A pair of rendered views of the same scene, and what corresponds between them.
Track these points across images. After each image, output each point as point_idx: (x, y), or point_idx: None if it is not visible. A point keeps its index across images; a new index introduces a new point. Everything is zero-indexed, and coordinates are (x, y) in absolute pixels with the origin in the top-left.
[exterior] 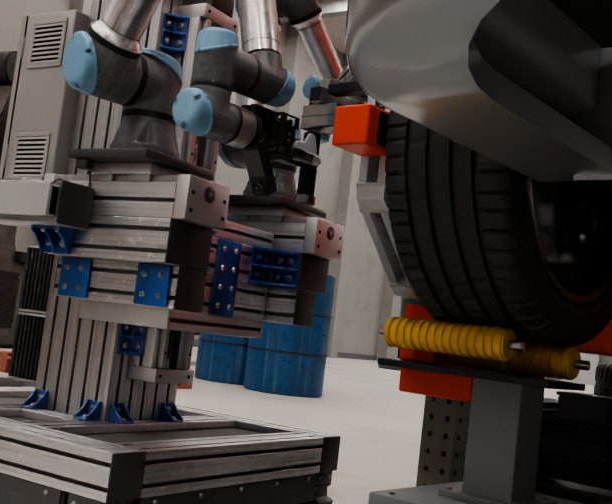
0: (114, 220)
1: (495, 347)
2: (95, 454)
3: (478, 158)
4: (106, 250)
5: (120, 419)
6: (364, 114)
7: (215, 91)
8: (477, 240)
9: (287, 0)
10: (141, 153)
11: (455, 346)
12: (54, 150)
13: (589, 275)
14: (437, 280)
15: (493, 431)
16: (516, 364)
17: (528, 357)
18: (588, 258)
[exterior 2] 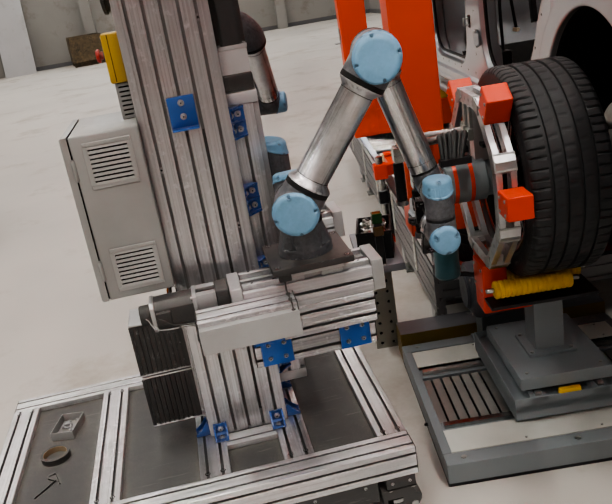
0: (320, 305)
1: (570, 283)
2: (401, 452)
3: (600, 211)
4: (320, 327)
5: (299, 410)
6: (531, 201)
7: (455, 222)
8: (589, 247)
9: (248, 39)
10: (350, 259)
11: (545, 289)
12: (166, 254)
13: None
14: (550, 266)
15: (549, 315)
16: None
17: None
18: None
